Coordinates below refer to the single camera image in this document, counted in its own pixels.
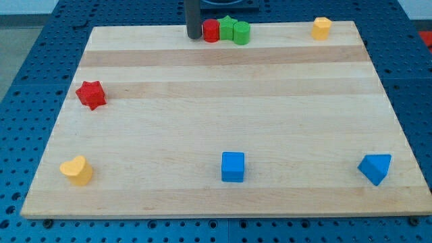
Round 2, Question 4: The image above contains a green star block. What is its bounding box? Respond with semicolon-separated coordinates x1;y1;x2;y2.
217;16;238;41

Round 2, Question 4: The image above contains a red star block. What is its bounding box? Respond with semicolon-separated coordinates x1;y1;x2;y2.
76;81;107;111

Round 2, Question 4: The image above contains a blue cube block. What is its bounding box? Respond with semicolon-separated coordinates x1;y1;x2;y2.
221;151;245;182

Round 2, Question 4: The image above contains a light wooden board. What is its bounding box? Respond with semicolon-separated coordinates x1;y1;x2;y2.
21;21;431;219

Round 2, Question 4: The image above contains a red cylinder block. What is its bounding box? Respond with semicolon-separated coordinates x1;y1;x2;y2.
202;19;220;43

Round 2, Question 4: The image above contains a green cylinder block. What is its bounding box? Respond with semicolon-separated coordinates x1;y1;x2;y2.
233;22;250;45

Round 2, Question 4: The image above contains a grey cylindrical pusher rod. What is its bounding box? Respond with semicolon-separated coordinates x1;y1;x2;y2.
184;0;202;39

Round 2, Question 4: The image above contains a yellow hexagon block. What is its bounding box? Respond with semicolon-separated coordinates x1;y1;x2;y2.
311;17;332;41

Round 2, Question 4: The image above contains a yellow heart block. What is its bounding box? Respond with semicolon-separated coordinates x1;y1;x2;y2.
59;155;93;186

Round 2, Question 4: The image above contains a blue triangle block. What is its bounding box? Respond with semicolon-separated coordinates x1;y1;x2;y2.
357;154;392;186

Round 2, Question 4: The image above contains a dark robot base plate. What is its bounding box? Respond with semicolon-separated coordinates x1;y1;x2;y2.
200;0;259;10

